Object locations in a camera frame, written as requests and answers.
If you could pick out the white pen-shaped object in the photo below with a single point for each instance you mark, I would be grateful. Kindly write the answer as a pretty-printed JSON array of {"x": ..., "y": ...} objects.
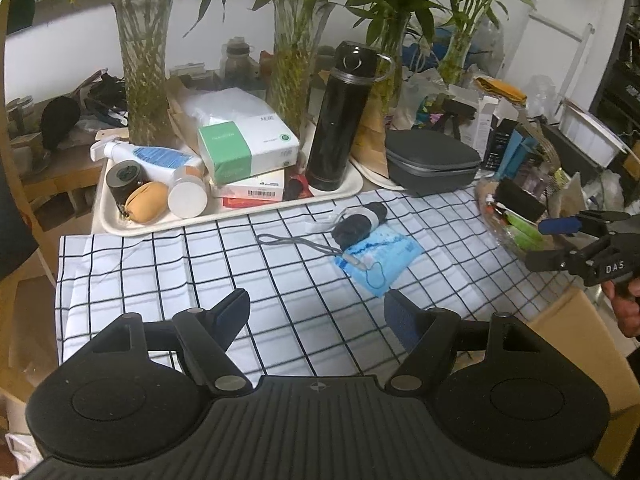
[{"x": 352, "y": 261}]

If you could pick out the yellow orange bag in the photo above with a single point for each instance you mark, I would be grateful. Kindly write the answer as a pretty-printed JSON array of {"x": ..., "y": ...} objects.
[{"x": 500, "y": 89}]

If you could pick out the green packets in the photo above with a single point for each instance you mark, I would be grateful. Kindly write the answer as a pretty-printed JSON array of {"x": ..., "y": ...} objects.
[{"x": 525, "y": 232}]

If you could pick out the black foam block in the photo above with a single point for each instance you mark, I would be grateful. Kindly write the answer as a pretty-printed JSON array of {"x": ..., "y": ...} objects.
[{"x": 520, "y": 200}]

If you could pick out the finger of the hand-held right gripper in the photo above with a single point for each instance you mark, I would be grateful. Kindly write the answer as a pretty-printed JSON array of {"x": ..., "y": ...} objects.
[
  {"x": 555, "y": 260},
  {"x": 562, "y": 225}
]

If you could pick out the blue face mask packet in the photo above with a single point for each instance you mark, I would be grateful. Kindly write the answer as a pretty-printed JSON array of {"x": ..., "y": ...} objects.
[{"x": 391, "y": 255}]

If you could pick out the white cylindrical jar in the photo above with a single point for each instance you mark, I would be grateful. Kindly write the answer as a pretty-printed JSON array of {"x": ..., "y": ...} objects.
[{"x": 187, "y": 201}]

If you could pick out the blue carton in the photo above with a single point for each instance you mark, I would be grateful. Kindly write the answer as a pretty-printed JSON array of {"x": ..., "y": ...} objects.
[{"x": 515, "y": 160}]

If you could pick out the brown paper bag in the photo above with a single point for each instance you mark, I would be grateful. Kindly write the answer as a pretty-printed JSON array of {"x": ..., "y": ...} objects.
[{"x": 370, "y": 151}]

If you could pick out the white pink flat box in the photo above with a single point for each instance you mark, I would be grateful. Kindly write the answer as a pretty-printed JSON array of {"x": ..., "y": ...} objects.
[{"x": 250, "y": 191}]

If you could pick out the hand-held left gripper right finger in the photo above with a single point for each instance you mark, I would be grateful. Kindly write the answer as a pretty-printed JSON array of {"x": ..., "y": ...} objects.
[{"x": 400, "y": 317}]

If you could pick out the person's right hand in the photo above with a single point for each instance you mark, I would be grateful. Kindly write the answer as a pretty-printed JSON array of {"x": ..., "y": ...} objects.
[{"x": 627, "y": 305}]

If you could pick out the tall glass vase with bamboo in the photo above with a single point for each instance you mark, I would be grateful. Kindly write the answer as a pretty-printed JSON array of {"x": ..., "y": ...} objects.
[
  {"x": 142, "y": 90},
  {"x": 290, "y": 75}
]

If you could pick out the black thermos bottle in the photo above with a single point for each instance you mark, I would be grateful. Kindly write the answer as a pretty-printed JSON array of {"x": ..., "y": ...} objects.
[{"x": 335, "y": 130}]

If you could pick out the grey zip case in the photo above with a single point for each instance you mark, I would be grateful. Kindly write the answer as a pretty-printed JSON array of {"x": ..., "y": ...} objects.
[{"x": 430, "y": 160}]

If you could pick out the black white checkered tablecloth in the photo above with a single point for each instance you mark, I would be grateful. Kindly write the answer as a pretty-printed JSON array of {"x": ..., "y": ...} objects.
[{"x": 150, "y": 270}]

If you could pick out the black slim carton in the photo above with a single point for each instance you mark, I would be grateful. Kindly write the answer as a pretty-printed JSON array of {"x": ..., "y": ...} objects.
[{"x": 500, "y": 145}]

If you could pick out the red packet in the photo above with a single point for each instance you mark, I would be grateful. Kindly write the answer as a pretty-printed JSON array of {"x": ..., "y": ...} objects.
[{"x": 300, "y": 191}]

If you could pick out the tan oval pouch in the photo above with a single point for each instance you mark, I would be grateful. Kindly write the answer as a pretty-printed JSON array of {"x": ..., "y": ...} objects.
[{"x": 147, "y": 203}]

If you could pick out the black fuzzy object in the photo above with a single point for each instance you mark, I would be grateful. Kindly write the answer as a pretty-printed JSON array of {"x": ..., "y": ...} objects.
[{"x": 60, "y": 121}]

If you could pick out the green white tissue box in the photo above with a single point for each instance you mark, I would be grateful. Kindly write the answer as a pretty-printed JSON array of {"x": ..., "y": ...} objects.
[{"x": 240, "y": 153}]

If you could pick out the dark glass jar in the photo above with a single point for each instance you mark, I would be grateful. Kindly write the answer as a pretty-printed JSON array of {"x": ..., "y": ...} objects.
[{"x": 239, "y": 65}]

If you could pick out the white blue spray bottle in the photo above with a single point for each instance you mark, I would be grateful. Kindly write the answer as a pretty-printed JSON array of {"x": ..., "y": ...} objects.
[{"x": 160, "y": 158}]

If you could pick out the white plastic basin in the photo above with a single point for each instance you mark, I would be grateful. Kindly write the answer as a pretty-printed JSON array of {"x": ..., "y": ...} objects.
[{"x": 590, "y": 135}]

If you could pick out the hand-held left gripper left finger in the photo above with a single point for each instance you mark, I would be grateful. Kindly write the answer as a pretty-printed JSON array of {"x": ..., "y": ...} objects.
[{"x": 236, "y": 310}]

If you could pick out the white ribbon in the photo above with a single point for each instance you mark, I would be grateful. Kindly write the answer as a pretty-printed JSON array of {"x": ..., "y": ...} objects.
[{"x": 325, "y": 223}]

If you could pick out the white upright carton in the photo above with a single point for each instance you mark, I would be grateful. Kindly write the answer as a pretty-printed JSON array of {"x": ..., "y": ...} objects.
[{"x": 480, "y": 130}]

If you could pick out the wooden side table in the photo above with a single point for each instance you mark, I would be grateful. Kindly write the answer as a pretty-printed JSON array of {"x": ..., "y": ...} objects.
[{"x": 65, "y": 171}]

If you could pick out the short glass vase with bamboo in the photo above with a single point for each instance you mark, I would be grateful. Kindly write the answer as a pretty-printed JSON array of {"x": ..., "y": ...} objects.
[
  {"x": 456, "y": 60},
  {"x": 386, "y": 96}
]

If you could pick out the black storage shelf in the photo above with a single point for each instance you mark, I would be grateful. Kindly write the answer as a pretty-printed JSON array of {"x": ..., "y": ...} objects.
[{"x": 617, "y": 35}]

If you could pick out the brown cardboard box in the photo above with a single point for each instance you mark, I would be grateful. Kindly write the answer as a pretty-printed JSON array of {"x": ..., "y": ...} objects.
[{"x": 580, "y": 341}]

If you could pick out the cream plastic tray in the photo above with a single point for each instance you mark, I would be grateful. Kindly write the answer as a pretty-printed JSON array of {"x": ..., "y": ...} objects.
[{"x": 115, "y": 221}]

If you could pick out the white plastic-wrapped pack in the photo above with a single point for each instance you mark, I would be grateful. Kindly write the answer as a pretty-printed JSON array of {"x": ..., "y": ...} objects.
[{"x": 220, "y": 105}]

